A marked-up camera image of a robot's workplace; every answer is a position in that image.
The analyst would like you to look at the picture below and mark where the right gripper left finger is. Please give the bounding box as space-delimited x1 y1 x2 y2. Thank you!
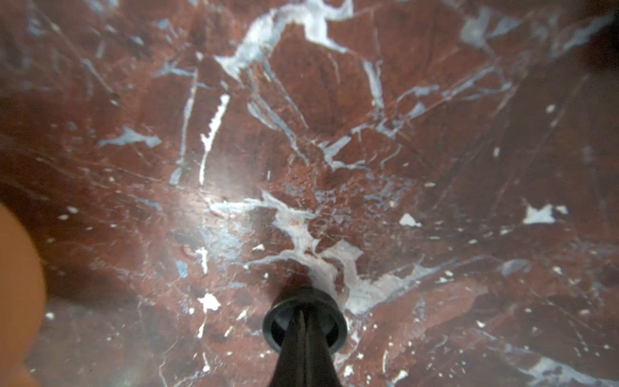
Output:
269 310 305 387

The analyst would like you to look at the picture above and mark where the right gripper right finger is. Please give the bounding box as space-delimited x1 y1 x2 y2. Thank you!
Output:
303 310 341 387

